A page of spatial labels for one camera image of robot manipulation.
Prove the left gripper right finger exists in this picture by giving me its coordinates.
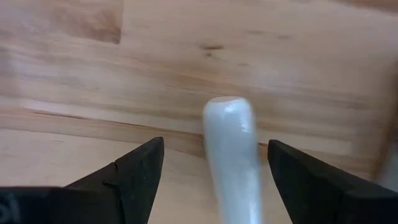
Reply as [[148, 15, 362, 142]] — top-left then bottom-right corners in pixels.
[[267, 139, 398, 224]]

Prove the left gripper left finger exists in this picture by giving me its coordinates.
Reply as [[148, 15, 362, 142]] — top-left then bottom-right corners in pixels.
[[0, 136, 165, 224]]

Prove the small white tube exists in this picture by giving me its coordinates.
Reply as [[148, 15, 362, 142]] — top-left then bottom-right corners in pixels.
[[201, 95, 264, 224]]

